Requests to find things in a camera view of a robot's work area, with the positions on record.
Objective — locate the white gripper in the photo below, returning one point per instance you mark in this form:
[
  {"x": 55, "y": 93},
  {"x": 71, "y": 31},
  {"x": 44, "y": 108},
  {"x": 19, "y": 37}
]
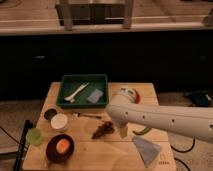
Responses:
[{"x": 123, "y": 128}]

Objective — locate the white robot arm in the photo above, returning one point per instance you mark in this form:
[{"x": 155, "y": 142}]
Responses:
[{"x": 195, "y": 122}]

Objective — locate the grey folded cloth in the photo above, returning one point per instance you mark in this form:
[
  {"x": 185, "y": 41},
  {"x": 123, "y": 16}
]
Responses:
[{"x": 147, "y": 150}]

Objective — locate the orange bowl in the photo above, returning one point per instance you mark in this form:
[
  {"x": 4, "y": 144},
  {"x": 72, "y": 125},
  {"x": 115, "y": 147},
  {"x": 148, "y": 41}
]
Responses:
[{"x": 137, "y": 99}]

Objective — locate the grey sponge in tray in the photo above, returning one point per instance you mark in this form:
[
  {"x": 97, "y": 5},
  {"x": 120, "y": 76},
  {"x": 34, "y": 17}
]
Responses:
[{"x": 95, "y": 96}]

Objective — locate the metal fork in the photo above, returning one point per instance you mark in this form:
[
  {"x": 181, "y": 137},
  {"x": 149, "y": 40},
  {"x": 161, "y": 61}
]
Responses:
[{"x": 78, "y": 114}]

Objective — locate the white plastic fork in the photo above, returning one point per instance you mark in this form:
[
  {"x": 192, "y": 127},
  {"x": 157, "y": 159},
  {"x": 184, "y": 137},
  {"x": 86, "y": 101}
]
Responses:
[{"x": 71, "y": 97}]

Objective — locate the orange fruit on plate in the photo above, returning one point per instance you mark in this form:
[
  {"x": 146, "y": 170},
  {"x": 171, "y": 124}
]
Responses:
[{"x": 62, "y": 146}]

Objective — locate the white round container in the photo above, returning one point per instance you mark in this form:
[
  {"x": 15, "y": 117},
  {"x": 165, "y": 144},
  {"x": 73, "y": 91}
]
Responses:
[{"x": 59, "y": 122}]

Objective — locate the green plastic tray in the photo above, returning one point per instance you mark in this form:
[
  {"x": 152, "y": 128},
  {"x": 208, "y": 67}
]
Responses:
[{"x": 70, "y": 83}]

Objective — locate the dark brown plate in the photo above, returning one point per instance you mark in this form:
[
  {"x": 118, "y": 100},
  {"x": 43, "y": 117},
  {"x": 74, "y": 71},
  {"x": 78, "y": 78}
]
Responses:
[{"x": 51, "y": 152}]

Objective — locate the small dark cup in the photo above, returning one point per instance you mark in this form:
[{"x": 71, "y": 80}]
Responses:
[{"x": 49, "y": 114}]

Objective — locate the dark object right floor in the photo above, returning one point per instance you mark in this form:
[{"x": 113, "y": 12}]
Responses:
[{"x": 199, "y": 98}]

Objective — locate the green plastic cup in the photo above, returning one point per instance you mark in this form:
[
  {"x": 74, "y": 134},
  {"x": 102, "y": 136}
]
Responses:
[{"x": 34, "y": 137}]

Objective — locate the black stand left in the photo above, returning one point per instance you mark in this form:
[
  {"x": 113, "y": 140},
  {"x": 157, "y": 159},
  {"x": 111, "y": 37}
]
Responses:
[{"x": 28, "y": 124}]

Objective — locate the wooden frame on counter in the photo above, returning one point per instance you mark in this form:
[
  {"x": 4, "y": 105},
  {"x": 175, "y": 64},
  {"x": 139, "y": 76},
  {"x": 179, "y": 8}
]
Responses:
[{"x": 94, "y": 13}]

